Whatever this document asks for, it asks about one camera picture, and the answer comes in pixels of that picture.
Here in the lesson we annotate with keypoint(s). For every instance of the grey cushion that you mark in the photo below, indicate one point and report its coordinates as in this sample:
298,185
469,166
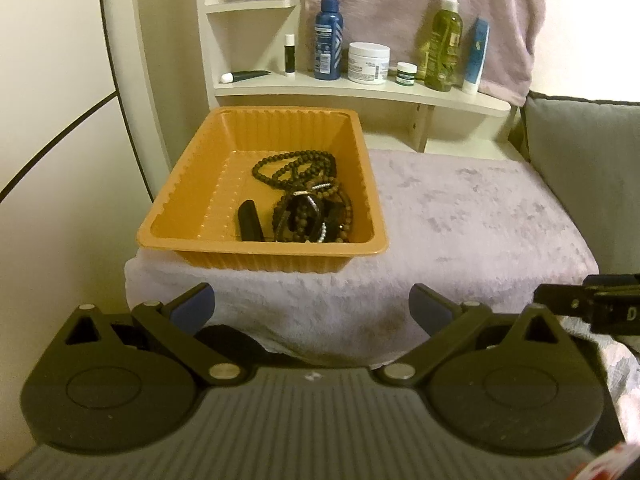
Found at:
580,170

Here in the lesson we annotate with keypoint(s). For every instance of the hanging pink towel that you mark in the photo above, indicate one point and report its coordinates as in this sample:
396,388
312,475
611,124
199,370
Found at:
390,0

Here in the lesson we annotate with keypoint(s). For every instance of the orange plastic tray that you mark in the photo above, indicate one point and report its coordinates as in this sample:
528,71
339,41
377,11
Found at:
210,195

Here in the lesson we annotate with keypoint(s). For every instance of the lip balm stick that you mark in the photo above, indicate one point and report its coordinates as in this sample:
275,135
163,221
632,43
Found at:
290,57

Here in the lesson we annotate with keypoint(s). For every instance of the pale patterned blanket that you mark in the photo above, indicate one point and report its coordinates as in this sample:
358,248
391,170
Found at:
620,385

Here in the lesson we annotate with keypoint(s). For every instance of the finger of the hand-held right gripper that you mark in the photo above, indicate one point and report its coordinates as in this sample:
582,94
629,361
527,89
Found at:
562,301

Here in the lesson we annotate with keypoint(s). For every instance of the black tube with white cap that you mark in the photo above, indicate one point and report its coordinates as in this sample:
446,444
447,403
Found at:
250,76

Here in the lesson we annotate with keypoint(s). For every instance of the small green label jar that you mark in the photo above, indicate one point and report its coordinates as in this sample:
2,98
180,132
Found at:
406,75

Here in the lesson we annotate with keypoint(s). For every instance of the green spray bottle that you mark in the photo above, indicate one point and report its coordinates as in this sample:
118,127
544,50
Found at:
440,45

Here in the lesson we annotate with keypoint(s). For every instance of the white wooden shelf unit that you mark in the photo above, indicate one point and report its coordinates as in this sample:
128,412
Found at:
380,97

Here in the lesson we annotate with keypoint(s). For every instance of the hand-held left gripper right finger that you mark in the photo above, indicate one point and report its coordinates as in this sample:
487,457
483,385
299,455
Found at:
426,306

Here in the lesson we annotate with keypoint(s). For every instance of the white and blue tube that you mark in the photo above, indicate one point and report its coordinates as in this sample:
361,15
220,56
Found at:
476,55

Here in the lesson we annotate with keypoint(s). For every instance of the white cream jar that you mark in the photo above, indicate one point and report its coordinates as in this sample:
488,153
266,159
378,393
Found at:
369,62

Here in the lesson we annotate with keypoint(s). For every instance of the blue spray bottle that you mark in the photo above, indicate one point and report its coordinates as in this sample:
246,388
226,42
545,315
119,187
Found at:
329,35

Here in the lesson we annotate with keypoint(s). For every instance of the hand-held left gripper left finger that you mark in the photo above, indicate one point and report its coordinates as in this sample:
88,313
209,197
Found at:
192,306

